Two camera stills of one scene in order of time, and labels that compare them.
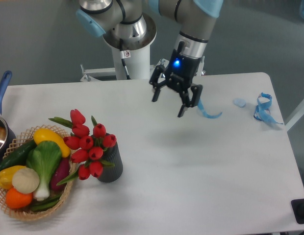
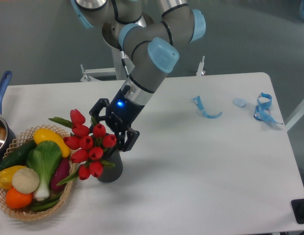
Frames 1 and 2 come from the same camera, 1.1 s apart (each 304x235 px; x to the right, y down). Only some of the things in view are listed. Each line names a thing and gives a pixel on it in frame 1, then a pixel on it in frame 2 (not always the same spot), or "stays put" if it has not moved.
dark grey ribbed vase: [112, 173] stays put
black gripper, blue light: [180, 74] -> [122, 112]
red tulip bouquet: [88, 148] stays put
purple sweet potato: [61, 172] stays put
